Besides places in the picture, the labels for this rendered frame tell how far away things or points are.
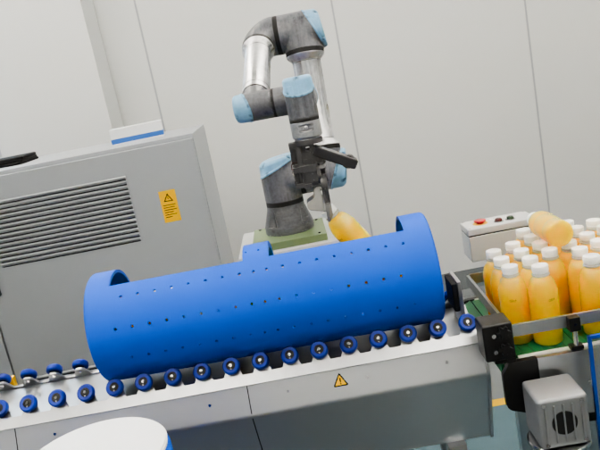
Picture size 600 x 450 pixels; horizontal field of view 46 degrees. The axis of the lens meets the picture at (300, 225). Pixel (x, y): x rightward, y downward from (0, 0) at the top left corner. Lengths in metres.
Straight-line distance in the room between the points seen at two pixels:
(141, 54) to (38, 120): 0.73
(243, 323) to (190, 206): 1.58
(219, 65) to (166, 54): 0.32
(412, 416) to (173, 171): 1.77
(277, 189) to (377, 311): 0.56
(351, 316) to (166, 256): 1.71
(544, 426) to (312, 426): 0.57
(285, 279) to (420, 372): 0.41
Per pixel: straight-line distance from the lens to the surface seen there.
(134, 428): 1.49
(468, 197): 4.68
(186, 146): 3.22
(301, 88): 1.74
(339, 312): 1.74
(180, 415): 1.87
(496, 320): 1.73
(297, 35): 2.16
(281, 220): 2.13
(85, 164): 3.32
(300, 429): 1.89
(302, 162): 1.77
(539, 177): 4.80
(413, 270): 1.73
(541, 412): 1.68
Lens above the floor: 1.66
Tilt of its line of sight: 13 degrees down
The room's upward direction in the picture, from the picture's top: 11 degrees counter-clockwise
